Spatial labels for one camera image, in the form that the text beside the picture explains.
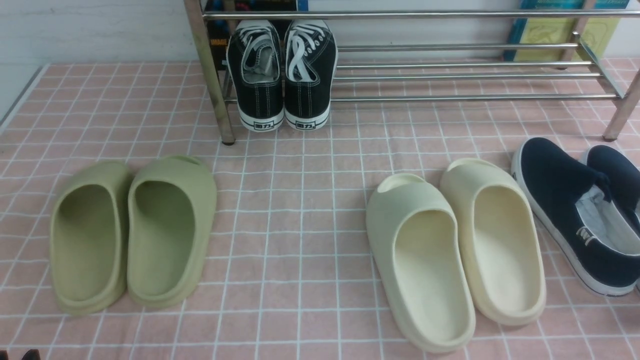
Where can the navy slip-on shoe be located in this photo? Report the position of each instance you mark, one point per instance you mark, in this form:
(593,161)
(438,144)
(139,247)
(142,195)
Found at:
(574,203)
(624,180)

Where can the stainless steel shoe rack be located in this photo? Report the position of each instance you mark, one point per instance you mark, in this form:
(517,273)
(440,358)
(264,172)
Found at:
(578,61)

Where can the left cream foam slide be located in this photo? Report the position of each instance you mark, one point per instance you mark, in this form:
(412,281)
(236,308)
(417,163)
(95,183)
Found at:
(413,235)

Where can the cream foam slide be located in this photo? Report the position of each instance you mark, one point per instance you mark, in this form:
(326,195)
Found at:
(498,241)
(413,235)

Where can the right black canvas sneaker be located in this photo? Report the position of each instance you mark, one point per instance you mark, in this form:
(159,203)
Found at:
(311,60)

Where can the black canvas sneaker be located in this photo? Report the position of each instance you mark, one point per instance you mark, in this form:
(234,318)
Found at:
(254,59)
(311,60)

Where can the left black canvas sneaker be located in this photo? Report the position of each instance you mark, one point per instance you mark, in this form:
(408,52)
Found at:
(254,59)

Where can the right green foam slide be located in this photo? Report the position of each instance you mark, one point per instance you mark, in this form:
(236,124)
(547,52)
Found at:
(171,209)

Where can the green foam slide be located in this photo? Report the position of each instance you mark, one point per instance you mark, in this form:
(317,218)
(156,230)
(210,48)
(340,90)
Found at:
(171,209)
(88,238)

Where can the right cream foam slide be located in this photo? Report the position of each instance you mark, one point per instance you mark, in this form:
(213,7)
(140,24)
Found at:
(498,241)

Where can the left green foam slide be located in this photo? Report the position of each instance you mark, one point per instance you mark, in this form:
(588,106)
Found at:
(88,238)

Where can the blue yellow box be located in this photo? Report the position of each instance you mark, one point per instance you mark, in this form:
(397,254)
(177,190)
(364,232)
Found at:
(597,33)

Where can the dark object at corner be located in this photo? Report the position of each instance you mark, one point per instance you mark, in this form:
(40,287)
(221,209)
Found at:
(32,354)

